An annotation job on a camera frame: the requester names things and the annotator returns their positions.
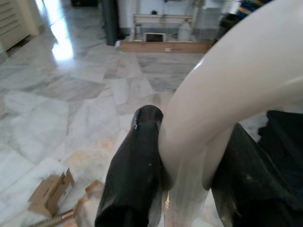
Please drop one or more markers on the white framed tablet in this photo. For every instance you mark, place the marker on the white framed tablet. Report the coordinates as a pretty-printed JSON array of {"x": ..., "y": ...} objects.
[{"x": 154, "y": 37}]

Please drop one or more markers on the black backpack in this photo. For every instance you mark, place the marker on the black backpack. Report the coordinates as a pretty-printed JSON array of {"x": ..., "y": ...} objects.
[{"x": 226, "y": 28}]

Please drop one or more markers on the long brown cardboard box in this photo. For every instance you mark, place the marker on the long brown cardboard box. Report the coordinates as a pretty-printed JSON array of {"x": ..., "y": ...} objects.
[{"x": 154, "y": 47}]

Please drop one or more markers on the cream louvred door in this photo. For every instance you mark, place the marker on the cream louvred door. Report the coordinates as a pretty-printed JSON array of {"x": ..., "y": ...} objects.
[{"x": 14, "y": 21}]

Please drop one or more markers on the white blue cloth bundle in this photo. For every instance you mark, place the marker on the white blue cloth bundle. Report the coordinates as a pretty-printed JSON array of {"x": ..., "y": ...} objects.
[{"x": 251, "y": 6}]

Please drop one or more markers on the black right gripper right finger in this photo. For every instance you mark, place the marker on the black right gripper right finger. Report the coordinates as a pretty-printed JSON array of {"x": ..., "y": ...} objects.
[{"x": 241, "y": 189}]

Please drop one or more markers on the dark green upright pole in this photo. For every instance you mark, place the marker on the dark green upright pole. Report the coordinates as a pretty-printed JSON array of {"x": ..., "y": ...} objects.
[{"x": 110, "y": 21}]

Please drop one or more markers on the brown cardboard scrap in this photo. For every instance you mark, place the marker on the brown cardboard scrap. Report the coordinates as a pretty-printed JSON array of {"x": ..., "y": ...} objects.
[
  {"x": 49, "y": 194},
  {"x": 88, "y": 196}
]

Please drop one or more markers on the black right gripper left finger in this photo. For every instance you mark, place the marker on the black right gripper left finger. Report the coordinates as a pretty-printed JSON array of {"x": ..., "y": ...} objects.
[{"x": 130, "y": 177}]

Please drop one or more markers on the translucent plastic jug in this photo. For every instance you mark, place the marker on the translucent plastic jug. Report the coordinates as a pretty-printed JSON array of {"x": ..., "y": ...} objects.
[{"x": 184, "y": 32}]

